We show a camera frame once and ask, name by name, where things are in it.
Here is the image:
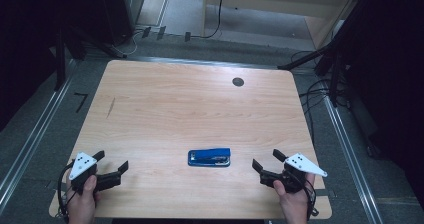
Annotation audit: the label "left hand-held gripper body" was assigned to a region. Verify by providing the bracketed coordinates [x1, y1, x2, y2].
[68, 151, 101, 196]

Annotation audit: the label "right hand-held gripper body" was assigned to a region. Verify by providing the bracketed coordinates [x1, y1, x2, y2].
[282, 152, 329, 194]

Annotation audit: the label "blue stapler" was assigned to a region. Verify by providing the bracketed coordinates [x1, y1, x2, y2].
[187, 147, 232, 168]

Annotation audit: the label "person's right hand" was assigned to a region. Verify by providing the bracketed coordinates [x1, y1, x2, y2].
[273, 173, 316, 224]

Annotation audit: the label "person's left hand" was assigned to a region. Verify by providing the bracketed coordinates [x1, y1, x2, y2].
[65, 174, 101, 224]

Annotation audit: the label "black metal stand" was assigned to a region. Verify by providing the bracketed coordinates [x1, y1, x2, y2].
[277, 0, 371, 108]
[54, 23, 128, 92]

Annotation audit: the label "dark cabinet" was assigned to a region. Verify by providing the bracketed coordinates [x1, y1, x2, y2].
[99, 0, 145, 46]

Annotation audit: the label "light wooden furniture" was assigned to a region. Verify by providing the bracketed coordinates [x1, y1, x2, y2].
[201, 0, 365, 50]

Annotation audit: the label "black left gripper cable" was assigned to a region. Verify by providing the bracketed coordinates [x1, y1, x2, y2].
[57, 163, 76, 222]

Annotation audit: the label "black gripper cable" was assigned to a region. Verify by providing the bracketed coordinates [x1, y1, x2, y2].
[57, 163, 76, 222]
[301, 177, 320, 218]

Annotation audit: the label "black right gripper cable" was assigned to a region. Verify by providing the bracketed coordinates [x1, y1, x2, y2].
[301, 177, 320, 218]

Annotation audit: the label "metal floor rail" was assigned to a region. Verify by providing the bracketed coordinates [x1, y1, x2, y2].
[0, 58, 77, 215]
[321, 93, 385, 224]

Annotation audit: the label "black floor cables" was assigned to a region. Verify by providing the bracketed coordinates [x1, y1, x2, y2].
[290, 50, 351, 146]

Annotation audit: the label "white floor cable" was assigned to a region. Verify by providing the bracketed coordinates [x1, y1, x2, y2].
[111, 30, 145, 57]

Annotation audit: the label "black hanging cable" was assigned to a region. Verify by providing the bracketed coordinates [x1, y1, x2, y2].
[189, 0, 226, 40]

